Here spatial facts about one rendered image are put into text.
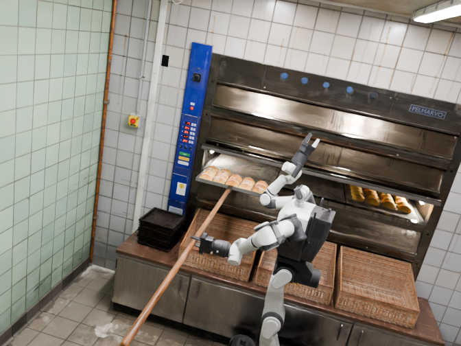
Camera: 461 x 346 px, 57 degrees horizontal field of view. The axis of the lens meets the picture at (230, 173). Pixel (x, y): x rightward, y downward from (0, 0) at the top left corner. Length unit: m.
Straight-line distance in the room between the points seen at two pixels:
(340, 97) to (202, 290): 1.75
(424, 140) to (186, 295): 2.09
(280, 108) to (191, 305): 1.64
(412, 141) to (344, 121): 0.51
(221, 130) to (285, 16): 0.96
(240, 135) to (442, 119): 1.47
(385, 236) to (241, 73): 1.69
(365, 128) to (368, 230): 0.81
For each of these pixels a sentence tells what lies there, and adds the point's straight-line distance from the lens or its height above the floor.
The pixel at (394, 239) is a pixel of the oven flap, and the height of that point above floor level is 1.01.
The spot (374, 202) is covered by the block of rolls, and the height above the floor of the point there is 1.21.
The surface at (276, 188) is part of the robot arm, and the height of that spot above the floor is 1.37.
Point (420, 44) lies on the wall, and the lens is 3.30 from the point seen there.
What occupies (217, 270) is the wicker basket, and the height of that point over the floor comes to 0.61.
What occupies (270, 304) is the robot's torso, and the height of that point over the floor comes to 0.74.
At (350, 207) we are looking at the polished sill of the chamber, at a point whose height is 1.17.
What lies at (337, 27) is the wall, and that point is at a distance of 3.24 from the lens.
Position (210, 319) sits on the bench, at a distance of 3.42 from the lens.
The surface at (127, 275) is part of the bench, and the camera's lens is 3.46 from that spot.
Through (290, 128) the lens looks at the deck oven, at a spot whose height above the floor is 1.67.
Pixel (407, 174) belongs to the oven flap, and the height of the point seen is 1.53.
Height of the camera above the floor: 2.30
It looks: 18 degrees down
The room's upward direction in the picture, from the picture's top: 11 degrees clockwise
